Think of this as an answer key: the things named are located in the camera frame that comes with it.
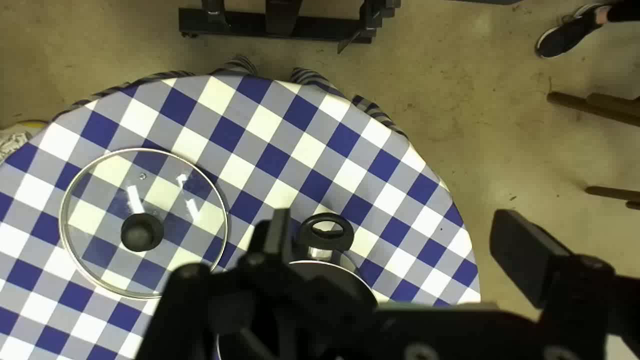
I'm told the thick brown wooden leg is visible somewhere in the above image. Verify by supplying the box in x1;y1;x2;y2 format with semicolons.
547;89;640;130

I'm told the black metal stand frame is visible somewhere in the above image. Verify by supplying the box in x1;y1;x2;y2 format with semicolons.
177;0;403;47

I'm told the glass lid with black knob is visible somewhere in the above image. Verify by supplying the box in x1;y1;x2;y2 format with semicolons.
58;145;233;299

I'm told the thin brown wooden leg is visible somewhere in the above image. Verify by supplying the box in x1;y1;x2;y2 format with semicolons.
585;183;640;211

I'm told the black sneaker with white sole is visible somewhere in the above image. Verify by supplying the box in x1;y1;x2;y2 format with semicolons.
535;0;619;60

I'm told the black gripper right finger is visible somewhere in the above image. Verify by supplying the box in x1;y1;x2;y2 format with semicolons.
491;207;640;360

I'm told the blue white checkered tablecloth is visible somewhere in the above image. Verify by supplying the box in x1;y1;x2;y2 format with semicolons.
0;56;482;360

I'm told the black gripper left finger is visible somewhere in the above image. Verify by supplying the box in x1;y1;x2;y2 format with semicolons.
136;207;379;360

